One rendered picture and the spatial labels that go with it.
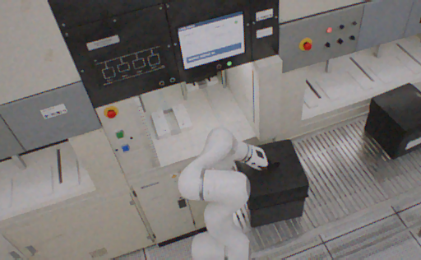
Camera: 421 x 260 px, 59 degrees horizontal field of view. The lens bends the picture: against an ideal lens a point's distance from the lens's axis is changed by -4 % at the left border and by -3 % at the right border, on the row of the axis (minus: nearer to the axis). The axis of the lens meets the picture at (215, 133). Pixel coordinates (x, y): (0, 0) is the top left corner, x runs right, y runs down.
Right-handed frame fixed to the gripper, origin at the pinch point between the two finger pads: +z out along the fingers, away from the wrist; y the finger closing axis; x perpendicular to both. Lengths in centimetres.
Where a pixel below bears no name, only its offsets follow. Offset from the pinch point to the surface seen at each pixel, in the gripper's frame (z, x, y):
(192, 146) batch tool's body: -9, 39, 38
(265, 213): 10.5, 18.4, -13.7
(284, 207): 16.1, 10.7, -13.7
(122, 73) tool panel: -72, 7, 27
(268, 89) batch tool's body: -5.9, -18.0, 31.6
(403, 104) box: 64, -55, 25
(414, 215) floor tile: 156, -4, 5
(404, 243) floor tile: 144, 8, -13
